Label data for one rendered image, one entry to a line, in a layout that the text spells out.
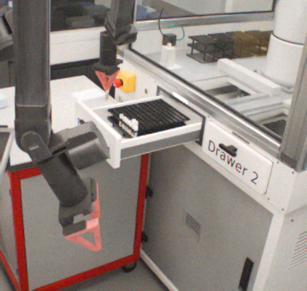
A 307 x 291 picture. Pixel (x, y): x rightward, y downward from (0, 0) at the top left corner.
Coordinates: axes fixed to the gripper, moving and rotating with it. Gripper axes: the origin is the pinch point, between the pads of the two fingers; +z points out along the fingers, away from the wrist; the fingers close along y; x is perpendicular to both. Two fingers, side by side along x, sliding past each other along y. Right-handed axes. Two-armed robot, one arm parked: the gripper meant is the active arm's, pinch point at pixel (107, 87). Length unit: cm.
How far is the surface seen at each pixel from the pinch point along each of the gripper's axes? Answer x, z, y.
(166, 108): -18.2, 7.6, 10.4
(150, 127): -19.4, 7.1, -5.5
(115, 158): -16.3, 10.2, -23.2
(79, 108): 5.3, 5.1, -9.6
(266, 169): -60, 6, -12
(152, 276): -17, 98, 13
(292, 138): -65, -7, -13
